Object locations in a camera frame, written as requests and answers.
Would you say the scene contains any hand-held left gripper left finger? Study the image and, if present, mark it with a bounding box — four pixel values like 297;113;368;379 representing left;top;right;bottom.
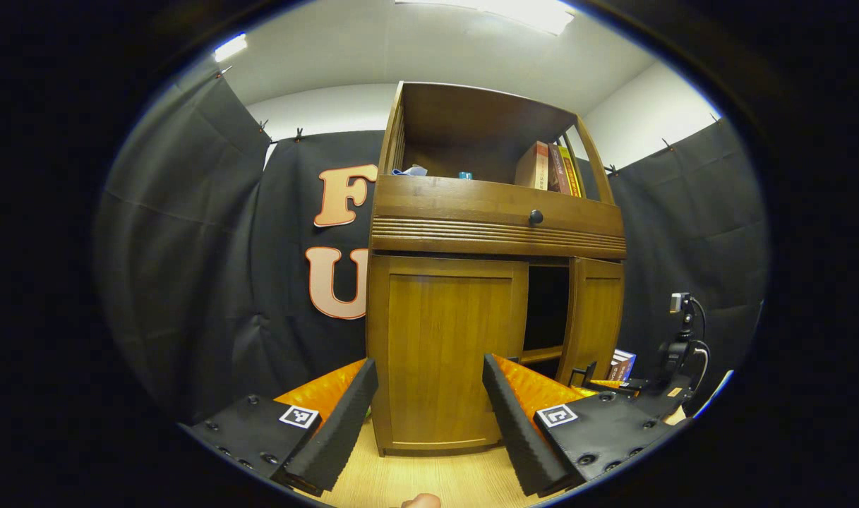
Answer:
179;357;379;497

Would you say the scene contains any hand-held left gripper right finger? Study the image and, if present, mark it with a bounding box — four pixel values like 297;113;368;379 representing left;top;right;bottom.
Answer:
481;353;691;498

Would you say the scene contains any wooden shoe cabinet door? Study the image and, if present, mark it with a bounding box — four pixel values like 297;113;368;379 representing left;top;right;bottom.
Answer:
367;255;529;452
558;258;625;385

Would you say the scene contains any wooden double-door shoe cabinet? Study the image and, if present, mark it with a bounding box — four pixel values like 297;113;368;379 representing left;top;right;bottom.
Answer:
364;81;627;458

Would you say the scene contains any wooden cabinet drawer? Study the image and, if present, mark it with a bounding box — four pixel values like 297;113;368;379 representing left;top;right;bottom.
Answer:
371;175;626;244

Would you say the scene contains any yellow book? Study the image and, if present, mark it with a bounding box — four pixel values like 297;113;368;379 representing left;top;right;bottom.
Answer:
558;145;583;198

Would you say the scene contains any black backdrop cloth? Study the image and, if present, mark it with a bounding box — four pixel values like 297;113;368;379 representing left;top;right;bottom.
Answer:
94;67;769;424

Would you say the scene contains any dark red book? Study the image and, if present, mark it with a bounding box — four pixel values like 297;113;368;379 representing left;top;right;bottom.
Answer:
548;144;572;195

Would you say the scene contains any beige red book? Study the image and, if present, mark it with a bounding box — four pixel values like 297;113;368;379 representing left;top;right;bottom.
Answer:
514;141;550;190

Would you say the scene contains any ceiling light panel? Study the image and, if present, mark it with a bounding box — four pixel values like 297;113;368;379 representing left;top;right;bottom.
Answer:
214;33;248;63
394;0;577;36

